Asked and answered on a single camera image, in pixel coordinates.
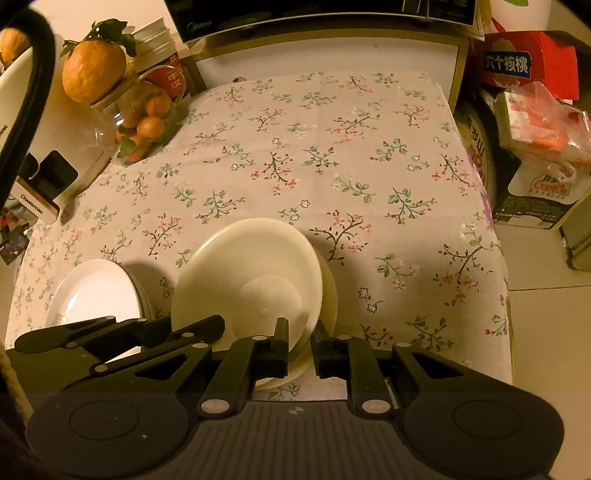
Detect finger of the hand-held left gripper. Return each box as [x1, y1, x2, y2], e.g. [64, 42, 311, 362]
[14, 315, 174, 355]
[92, 315, 227, 376]

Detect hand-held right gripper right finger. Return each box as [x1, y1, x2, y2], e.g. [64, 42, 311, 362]
[311, 322, 506, 416]

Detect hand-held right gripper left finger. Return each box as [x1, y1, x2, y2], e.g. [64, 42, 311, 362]
[99, 318, 291, 416]

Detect white rose print plate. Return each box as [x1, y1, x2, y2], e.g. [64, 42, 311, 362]
[45, 258, 146, 358]

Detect white bowl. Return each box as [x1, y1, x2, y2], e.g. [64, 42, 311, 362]
[171, 218, 324, 370]

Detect person's left forearm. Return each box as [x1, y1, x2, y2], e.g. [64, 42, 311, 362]
[0, 353, 35, 425]

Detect floral tablecloth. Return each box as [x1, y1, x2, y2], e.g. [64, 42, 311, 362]
[4, 69, 515, 402]

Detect clear glass jar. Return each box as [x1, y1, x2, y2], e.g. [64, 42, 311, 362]
[90, 78, 185, 167]

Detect white air fryer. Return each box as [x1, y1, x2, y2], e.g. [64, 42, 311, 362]
[0, 34, 116, 224]

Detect pile of small oranges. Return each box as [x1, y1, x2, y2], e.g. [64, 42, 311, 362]
[115, 90, 174, 162]

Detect dark carton with white label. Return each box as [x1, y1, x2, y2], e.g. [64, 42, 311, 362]
[490, 152, 589, 232]

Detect red labelled jar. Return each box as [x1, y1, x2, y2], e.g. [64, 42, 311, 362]
[145, 65, 189, 101]

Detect large orange fruit with leaves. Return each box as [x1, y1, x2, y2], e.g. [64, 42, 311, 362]
[61, 18, 138, 104]

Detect round printed container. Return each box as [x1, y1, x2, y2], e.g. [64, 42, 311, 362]
[455, 85, 502, 206]

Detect grey cabinet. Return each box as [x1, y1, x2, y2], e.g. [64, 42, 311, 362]
[561, 182, 591, 273]

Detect stack of white paper cups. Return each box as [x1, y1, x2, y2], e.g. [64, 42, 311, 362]
[129, 17, 178, 70]

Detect clear plastic bag orange contents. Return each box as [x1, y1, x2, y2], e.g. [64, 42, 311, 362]
[501, 80, 591, 183]

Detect black microwave oven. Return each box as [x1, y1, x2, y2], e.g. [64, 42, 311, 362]
[164, 0, 478, 45]

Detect red cardboard box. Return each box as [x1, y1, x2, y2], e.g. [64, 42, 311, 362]
[475, 30, 580, 101]

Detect white cup with green print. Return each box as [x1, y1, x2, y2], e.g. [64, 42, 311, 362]
[482, 0, 555, 35]

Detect black cable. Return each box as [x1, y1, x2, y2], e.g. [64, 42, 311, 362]
[0, 11, 58, 204]

